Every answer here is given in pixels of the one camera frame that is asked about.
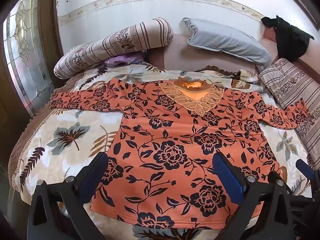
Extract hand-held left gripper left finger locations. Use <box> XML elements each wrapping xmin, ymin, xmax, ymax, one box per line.
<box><xmin>27</xmin><ymin>152</ymin><xmax>109</xmax><ymax>240</ymax></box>

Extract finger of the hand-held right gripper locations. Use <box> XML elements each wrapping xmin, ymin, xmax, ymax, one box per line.
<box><xmin>295</xmin><ymin>159</ymin><xmax>320</xmax><ymax>193</ymax></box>

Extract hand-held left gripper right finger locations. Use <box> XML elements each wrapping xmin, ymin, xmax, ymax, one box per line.
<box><xmin>212</xmin><ymin>152</ymin><xmax>295</xmax><ymax>240</ymax></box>

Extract orange floral shirt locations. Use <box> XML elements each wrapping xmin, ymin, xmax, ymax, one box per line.
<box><xmin>50</xmin><ymin>76</ymin><xmax>312</xmax><ymax>230</ymax></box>

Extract leaf print blanket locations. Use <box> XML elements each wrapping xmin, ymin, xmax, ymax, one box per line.
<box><xmin>9</xmin><ymin>62</ymin><xmax>320</xmax><ymax>240</ymax></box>

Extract striped floral flat pillow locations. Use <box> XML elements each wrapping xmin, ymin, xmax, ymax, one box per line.
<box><xmin>259</xmin><ymin>58</ymin><xmax>320</xmax><ymax>170</ymax></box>

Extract purple cloth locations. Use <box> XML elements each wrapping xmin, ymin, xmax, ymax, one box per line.
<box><xmin>104</xmin><ymin>54</ymin><xmax>145</xmax><ymax>67</ymax></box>

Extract black cloth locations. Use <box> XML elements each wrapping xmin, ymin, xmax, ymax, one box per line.
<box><xmin>261</xmin><ymin>16</ymin><xmax>315</xmax><ymax>62</ymax></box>

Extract grey ruffled pillow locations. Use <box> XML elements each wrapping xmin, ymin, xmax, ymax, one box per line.
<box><xmin>181</xmin><ymin>17</ymin><xmax>272</xmax><ymax>72</ymax></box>

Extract striped floral bolster pillow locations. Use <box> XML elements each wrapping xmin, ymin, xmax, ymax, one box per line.
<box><xmin>54</xmin><ymin>17</ymin><xmax>174</xmax><ymax>79</ymax></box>

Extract brown bed sheet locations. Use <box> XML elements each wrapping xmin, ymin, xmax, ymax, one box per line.
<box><xmin>145</xmin><ymin>32</ymin><xmax>265</xmax><ymax>72</ymax></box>

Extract stained glass door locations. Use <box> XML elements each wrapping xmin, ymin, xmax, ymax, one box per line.
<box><xmin>4</xmin><ymin>0</ymin><xmax>55</xmax><ymax>117</ymax></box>

